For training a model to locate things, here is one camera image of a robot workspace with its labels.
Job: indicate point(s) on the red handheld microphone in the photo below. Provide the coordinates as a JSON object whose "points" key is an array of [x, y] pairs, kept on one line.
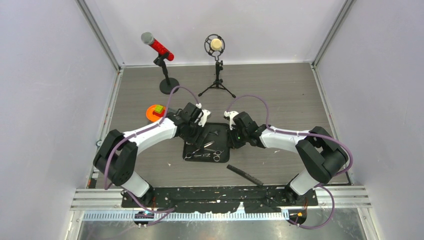
{"points": [[148, 39]]}

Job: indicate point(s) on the black round-base microphone stand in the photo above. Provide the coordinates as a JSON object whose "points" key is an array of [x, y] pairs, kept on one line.
{"points": [[168, 83]]}

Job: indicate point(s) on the lime green toy brick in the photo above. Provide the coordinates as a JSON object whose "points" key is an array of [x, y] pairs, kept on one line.
{"points": [[159, 109]]}

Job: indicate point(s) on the silver hair scissors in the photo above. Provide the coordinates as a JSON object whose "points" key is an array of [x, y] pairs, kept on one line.
{"points": [[197, 153]]}

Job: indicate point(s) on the red toy block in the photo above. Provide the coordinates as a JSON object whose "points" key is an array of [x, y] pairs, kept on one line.
{"points": [[158, 115]]}

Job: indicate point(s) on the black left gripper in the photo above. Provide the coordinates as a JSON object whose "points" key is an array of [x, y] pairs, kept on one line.
{"points": [[198, 140]]}

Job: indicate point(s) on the orange curved toy slide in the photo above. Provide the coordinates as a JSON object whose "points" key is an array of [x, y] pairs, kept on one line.
{"points": [[149, 115]]}

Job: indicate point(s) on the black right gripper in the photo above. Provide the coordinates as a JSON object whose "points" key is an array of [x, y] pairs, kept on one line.
{"points": [[230, 132]]}

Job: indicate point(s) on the black tripod microphone stand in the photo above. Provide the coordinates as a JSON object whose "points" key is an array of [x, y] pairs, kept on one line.
{"points": [[218, 82]]}

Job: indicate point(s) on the black comb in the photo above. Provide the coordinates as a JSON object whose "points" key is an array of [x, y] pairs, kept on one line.
{"points": [[245, 175]]}

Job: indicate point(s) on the beige condenser microphone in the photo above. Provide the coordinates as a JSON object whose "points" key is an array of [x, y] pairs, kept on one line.
{"points": [[214, 43]]}

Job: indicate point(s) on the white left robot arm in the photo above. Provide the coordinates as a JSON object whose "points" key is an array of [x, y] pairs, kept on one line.
{"points": [[118, 152]]}

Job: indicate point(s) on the silver thinning scissors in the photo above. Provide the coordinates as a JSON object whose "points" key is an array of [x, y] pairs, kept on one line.
{"points": [[215, 154]]}

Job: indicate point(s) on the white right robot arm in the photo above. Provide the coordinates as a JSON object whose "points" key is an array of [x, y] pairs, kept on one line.
{"points": [[321, 155]]}

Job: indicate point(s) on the black tool pouch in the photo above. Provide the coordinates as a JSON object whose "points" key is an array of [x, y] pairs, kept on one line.
{"points": [[213, 148]]}

